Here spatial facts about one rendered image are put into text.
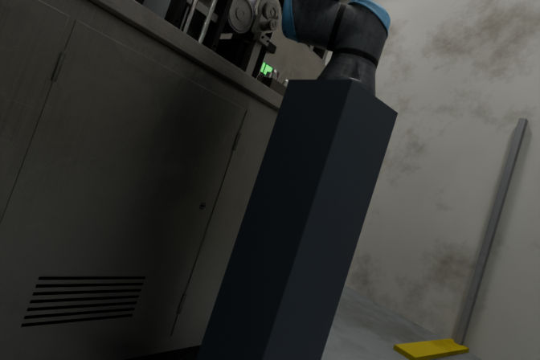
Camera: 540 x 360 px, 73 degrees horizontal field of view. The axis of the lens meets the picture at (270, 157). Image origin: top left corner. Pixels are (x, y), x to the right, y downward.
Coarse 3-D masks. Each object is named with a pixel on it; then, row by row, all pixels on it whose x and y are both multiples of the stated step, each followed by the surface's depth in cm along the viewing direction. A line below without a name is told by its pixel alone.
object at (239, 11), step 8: (240, 0) 130; (248, 0) 132; (232, 8) 128; (240, 8) 130; (248, 8) 133; (232, 16) 129; (240, 16) 131; (248, 16) 134; (232, 24) 129; (240, 24) 132; (248, 24) 135
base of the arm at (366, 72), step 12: (348, 48) 87; (336, 60) 87; (348, 60) 86; (360, 60) 86; (372, 60) 87; (324, 72) 88; (336, 72) 85; (348, 72) 85; (360, 72) 85; (372, 72) 87; (360, 84) 84; (372, 84) 86
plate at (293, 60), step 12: (228, 36) 170; (276, 36) 193; (276, 48) 195; (288, 48) 202; (300, 48) 209; (264, 60) 190; (276, 60) 197; (288, 60) 204; (300, 60) 211; (312, 60) 220; (288, 72) 206; (300, 72) 214; (312, 72) 222
